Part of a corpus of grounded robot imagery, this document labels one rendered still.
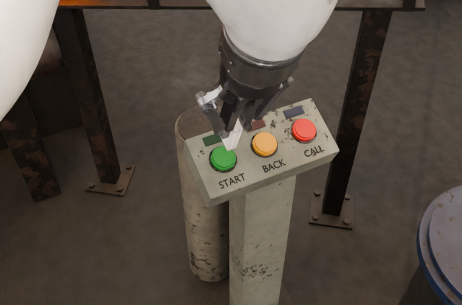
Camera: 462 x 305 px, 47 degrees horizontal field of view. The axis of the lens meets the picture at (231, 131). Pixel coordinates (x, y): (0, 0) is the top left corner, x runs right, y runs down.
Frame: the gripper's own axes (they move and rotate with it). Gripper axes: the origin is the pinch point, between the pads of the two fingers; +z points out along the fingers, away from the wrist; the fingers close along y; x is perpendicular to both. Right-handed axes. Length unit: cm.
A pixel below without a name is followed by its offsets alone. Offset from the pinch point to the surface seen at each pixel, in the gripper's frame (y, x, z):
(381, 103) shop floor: -80, -23, 83
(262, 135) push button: -7.3, -0.7, 8.5
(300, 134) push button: -13.5, 1.2, 8.5
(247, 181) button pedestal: -2.0, 5.4, 9.5
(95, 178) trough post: 17, -31, 84
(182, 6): -7.4, -35.0, 17.0
